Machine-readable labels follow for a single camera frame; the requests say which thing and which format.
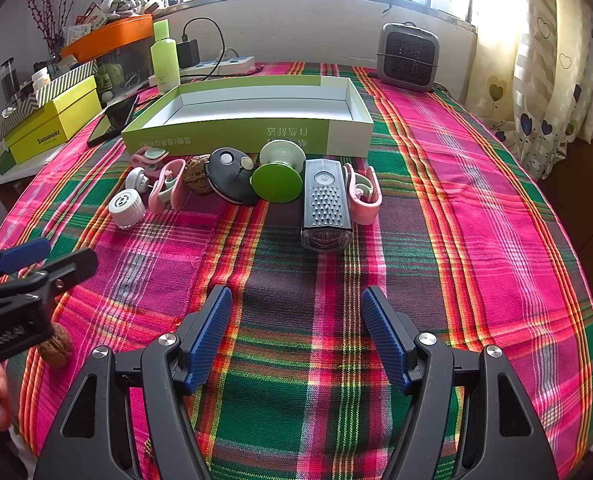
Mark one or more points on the black smartphone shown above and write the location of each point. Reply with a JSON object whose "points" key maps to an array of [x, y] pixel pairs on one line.
{"points": [[111, 120]]}

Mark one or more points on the brown walnut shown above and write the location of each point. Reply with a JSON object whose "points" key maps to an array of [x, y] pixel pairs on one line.
{"points": [[199, 177], [56, 350]]}

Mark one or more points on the pink bud branches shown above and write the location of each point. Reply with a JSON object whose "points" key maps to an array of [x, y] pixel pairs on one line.
{"points": [[51, 10]]}

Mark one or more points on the orange box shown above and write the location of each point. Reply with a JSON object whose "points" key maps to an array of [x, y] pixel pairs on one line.
{"points": [[111, 35]]}

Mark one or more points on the yellow cardboard box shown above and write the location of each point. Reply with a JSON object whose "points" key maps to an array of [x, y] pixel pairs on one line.
{"points": [[51, 125]]}

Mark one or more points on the pink green clip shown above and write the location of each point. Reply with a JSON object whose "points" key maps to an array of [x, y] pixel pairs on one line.
{"points": [[366, 207], [169, 195], [149, 157]]}

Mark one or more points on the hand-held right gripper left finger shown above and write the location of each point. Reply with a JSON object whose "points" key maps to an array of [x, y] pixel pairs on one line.
{"points": [[209, 340]]}

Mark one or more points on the heart print curtain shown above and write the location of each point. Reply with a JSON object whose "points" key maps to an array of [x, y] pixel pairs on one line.
{"points": [[541, 85]]}

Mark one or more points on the black jar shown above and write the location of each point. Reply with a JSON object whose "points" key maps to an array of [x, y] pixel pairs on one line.
{"points": [[9, 80]]}

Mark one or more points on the white patterned cap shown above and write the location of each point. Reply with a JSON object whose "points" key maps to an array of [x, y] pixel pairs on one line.
{"points": [[125, 207]]}

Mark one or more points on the glass tank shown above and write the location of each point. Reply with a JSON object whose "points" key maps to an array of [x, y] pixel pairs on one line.
{"points": [[126, 60]]}

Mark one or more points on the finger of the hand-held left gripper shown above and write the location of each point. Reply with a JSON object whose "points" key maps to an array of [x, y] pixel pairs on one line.
{"points": [[69, 267], [24, 256]]}

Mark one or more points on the green white striped box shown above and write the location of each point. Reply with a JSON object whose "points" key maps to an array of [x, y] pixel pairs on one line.
{"points": [[61, 82]]}

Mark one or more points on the green plastic bottle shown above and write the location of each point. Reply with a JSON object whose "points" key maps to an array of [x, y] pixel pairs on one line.
{"points": [[165, 60]]}

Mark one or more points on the black white oval device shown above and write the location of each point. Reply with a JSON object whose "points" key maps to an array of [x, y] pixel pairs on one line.
{"points": [[226, 180]]}

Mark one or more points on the grey space heater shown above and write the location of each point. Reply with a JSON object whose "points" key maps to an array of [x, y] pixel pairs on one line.
{"points": [[406, 55]]}

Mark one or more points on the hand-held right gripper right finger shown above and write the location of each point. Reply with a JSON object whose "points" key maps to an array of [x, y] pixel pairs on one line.
{"points": [[386, 340]]}

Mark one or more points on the black bicycle light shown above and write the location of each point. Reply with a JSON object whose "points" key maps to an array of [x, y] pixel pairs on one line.
{"points": [[326, 200]]}

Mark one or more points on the wooden wardrobe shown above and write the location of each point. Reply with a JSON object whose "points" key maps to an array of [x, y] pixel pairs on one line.
{"points": [[576, 190]]}

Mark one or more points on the pink green plaid cloth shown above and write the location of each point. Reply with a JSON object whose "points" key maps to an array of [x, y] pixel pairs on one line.
{"points": [[296, 270]]}

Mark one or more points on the white round knob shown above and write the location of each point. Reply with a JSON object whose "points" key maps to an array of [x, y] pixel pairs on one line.
{"points": [[137, 179]]}

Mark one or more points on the green disc suction holder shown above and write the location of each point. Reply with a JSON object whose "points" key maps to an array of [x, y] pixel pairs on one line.
{"points": [[276, 182]]}

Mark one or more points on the white blue power strip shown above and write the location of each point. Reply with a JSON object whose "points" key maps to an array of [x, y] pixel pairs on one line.
{"points": [[236, 64]]}

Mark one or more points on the green white cardboard box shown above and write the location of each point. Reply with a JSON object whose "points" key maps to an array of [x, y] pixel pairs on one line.
{"points": [[236, 135]]}

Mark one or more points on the black charger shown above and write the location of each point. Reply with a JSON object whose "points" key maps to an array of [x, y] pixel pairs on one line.
{"points": [[188, 52]]}

